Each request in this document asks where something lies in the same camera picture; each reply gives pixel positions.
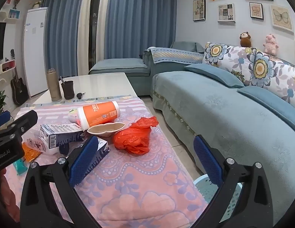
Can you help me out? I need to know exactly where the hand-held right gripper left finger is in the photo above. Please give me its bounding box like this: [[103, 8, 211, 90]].
[[20, 135, 100, 228]]

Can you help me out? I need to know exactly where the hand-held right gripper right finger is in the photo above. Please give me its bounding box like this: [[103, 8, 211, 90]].
[[193, 135, 274, 228]]

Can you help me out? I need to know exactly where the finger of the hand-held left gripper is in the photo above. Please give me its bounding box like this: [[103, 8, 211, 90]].
[[0, 110, 38, 141], [0, 111, 11, 130]]

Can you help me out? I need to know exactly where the orange snack packet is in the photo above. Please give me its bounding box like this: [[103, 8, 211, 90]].
[[21, 142, 42, 163]]

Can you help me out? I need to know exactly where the pink drink bottle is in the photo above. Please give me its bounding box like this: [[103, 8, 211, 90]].
[[68, 108, 82, 125]]

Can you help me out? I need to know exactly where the light blue plastic basket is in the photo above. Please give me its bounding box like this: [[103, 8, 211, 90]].
[[192, 173, 243, 223]]

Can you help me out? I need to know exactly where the orange wipes canister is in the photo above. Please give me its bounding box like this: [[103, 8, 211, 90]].
[[77, 101, 120, 131]]

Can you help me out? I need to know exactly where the person's left hand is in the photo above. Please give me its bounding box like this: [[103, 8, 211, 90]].
[[0, 169, 21, 222]]

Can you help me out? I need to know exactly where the teal packet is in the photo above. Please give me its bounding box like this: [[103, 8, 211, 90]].
[[13, 158, 28, 175]]

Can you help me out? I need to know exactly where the blue white milk carton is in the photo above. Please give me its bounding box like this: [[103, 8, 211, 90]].
[[40, 123, 85, 149], [59, 138, 110, 166]]

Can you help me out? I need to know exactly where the white printed packet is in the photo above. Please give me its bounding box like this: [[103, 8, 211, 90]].
[[22, 136, 60, 155]]

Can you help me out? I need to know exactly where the black acoustic guitar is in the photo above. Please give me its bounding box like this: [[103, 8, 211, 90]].
[[10, 49, 29, 106]]

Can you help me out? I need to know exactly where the beige shell-shaped bowl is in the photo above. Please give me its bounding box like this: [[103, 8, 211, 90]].
[[87, 122, 126, 137]]

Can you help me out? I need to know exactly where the beige thermos flask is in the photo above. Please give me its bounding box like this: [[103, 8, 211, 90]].
[[47, 68, 63, 102]]

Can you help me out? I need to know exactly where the blue-grey sofa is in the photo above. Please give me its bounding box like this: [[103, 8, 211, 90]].
[[88, 41, 295, 221]]

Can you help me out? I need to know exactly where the dark brown cup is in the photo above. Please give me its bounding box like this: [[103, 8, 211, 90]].
[[59, 76, 74, 100]]

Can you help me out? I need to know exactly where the red plastic bag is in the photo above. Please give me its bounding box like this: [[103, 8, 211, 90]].
[[113, 116, 159, 156]]

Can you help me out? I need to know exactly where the pink patterned blanket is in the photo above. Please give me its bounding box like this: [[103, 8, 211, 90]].
[[2, 96, 209, 228]]

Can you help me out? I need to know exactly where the white standing air conditioner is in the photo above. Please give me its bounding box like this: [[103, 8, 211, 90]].
[[23, 7, 49, 98]]

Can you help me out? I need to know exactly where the white coffee table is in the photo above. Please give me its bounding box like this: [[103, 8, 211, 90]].
[[33, 72, 138, 105]]

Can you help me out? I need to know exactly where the blue flat cushion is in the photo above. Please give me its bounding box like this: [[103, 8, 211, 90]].
[[184, 64, 245, 88], [237, 86, 295, 136]]

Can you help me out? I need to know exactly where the blue curtain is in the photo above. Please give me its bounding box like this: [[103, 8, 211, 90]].
[[41, 0, 87, 78], [104, 0, 178, 60]]

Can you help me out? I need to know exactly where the floral cushion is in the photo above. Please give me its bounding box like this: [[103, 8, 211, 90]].
[[247, 49, 295, 111], [203, 42, 257, 86]]

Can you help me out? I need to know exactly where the brown monkey plush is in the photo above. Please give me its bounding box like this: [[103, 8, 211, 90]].
[[239, 31, 253, 48]]

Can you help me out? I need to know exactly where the pink plush toy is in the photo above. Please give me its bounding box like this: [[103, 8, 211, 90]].
[[263, 34, 279, 55]]

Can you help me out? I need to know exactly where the red white wall box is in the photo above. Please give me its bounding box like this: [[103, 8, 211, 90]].
[[0, 60, 15, 73]]

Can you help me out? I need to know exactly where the white wall shelf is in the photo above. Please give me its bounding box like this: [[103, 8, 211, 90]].
[[0, 0, 22, 25]]

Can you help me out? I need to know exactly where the white frameless wall picture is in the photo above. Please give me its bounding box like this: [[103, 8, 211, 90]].
[[218, 3, 236, 24]]

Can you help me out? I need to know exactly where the tall black picture frame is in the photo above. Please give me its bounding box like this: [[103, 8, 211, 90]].
[[193, 0, 206, 22]]

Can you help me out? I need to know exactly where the crown picture frame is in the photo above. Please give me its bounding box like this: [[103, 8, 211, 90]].
[[249, 2, 264, 20]]

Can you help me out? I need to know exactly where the butterfly picture frame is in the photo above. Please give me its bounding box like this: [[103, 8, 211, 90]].
[[270, 4, 294, 32]]

